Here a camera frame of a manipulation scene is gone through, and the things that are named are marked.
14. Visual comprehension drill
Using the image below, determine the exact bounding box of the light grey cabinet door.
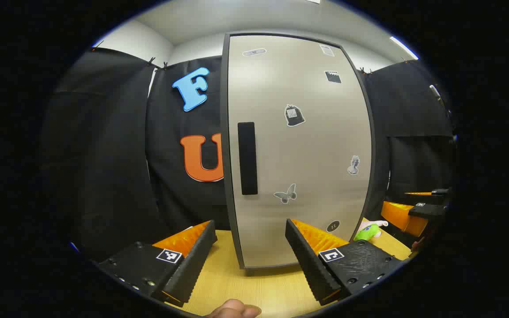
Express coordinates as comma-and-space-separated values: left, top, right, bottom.
227, 35, 372, 268

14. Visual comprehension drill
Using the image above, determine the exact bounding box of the black door handle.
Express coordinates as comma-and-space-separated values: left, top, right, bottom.
237, 122, 258, 196

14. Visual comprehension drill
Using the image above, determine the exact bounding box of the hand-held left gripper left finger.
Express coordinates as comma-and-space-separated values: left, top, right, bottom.
98, 220, 218, 308

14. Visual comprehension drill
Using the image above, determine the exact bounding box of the green and pink plush toy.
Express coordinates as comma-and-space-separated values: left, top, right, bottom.
354, 220, 389, 242

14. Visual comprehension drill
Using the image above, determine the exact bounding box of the ceiling light strip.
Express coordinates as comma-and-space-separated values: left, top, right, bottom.
389, 36, 419, 60

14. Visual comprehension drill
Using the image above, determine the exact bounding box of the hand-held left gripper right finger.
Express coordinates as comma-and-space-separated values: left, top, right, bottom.
285, 218, 404, 306

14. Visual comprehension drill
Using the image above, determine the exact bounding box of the black backdrop cloth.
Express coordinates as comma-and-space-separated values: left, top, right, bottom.
40, 46, 456, 261

